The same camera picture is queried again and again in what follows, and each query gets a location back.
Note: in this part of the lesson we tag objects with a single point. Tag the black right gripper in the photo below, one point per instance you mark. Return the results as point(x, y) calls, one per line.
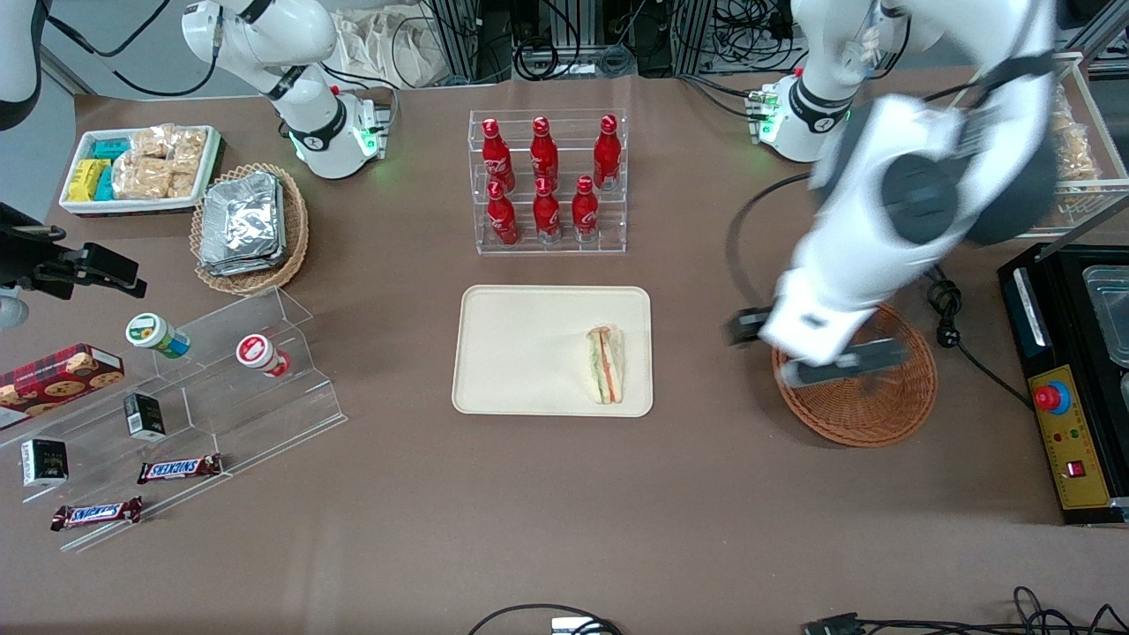
point(33, 264)

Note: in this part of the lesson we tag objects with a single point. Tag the triangle sandwich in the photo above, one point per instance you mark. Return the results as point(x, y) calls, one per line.
point(606, 366)

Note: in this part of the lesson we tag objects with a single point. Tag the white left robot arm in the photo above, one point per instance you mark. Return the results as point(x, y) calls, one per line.
point(838, 265)

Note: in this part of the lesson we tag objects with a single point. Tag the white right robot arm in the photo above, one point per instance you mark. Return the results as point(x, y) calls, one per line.
point(265, 35)

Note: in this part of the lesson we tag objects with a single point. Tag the brown round wicker basket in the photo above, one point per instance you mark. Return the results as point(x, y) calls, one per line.
point(873, 414)

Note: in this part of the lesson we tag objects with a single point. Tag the light oval wicker basket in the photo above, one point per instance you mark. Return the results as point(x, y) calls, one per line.
point(295, 238)

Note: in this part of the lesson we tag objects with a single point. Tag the cream plastic serving tray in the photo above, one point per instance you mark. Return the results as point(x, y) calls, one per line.
point(520, 353)

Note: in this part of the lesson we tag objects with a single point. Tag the white rectangular snack bin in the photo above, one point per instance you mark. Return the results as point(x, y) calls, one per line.
point(132, 206)

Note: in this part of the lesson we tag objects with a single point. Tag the green lidded yogurt cup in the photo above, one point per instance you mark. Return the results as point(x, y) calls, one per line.
point(152, 332)

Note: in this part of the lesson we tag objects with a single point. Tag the teal snack packet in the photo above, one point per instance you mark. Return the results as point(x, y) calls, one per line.
point(111, 149)
point(105, 183)

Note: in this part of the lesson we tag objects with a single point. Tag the yellow snack packet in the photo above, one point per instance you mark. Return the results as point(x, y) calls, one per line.
point(86, 181)

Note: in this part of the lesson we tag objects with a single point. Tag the red tartan cookie box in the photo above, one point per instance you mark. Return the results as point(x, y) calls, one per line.
point(53, 379)

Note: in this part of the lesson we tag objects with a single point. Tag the silver foil wrapped pack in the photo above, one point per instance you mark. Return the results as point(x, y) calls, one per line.
point(242, 216)
point(242, 267)

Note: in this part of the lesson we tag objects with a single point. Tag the dark green drink carton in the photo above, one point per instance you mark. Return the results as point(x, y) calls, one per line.
point(144, 416)
point(44, 463)

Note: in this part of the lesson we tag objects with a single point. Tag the red lidded yogurt cup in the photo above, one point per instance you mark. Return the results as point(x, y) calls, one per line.
point(257, 353)

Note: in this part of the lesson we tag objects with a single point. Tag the clear acrylic stepped display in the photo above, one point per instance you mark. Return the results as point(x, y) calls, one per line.
point(220, 423)

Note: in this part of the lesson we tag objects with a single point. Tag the red cola bottle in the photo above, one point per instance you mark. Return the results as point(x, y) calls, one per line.
point(546, 216)
point(502, 219)
point(497, 159)
point(544, 157)
point(606, 157)
point(585, 213)

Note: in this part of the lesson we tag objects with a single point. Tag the brown Snickers bar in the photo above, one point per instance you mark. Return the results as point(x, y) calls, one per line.
point(179, 468)
point(95, 513)

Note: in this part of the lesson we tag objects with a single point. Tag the clear acrylic bottle rack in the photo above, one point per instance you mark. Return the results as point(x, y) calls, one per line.
point(476, 247)

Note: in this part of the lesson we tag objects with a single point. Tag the red emergency stop button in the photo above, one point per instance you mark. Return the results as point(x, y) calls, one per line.
point(1051, 399)

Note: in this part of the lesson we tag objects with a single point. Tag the small white device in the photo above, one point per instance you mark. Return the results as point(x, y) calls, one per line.
point(578, 626)

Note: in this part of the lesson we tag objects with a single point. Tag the white cloth bag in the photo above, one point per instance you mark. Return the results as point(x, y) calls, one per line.
point(388, 48)

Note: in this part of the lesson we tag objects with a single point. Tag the black yellow control box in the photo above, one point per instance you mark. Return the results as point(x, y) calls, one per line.
point(1072, 476)

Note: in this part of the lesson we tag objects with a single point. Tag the clear plastic container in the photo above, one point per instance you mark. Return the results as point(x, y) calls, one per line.
point(1107, 309)

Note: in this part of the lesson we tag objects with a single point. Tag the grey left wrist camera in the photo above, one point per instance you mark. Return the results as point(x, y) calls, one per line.
point(829, 370)

